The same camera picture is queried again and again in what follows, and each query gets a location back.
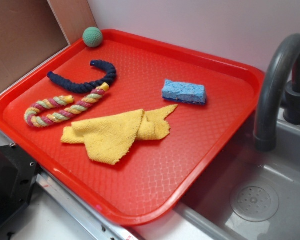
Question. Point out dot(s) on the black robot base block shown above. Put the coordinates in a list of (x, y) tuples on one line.
[(18, 174)]

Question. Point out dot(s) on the blue sponge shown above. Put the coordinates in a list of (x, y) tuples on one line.
[(183, 92)]

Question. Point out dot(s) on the red plastic tray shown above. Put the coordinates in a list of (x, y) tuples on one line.
[(154, 175)]

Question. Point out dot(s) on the yellow cloth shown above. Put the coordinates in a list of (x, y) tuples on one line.
[(108, 139)]

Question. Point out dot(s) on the green rubber ball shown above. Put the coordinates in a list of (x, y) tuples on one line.
[(92, 37)]

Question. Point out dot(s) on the grey sink basin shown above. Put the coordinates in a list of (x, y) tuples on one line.
[(207, 203)]

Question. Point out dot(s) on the sink drain cover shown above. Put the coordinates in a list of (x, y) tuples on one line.
[(254, 203)]

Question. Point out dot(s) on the grey faucet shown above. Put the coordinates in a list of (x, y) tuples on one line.
[(280, 89)]

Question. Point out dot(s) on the brown cardboard panel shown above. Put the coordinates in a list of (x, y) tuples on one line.
[(32, 31)]

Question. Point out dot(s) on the multicolour rope toy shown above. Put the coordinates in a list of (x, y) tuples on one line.
[(72, 108)]

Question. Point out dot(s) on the dark blue rope toy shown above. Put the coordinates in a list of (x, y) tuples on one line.
[(82, 88)]

